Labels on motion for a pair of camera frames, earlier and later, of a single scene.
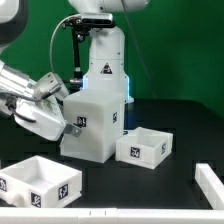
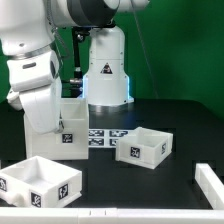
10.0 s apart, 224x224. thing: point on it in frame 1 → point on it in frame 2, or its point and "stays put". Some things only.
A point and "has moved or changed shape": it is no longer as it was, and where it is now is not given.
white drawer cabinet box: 99,114 has moved or changed shape
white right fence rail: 210,184 stays put
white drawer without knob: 144,147 stays put
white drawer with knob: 36,182 stays put
